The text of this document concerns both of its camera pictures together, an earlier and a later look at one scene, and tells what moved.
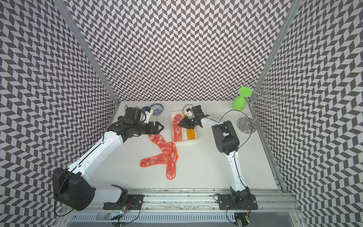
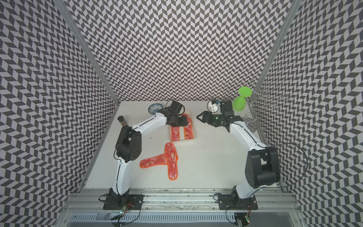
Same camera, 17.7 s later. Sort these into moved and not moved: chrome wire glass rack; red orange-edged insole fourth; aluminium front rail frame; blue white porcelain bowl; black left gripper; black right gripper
Moved: black right gripper; black left gripper
Not moved: aluminium front rail frame; blue white porcelain bowl; chrome wire glass rack; red orange-edged insole fourth
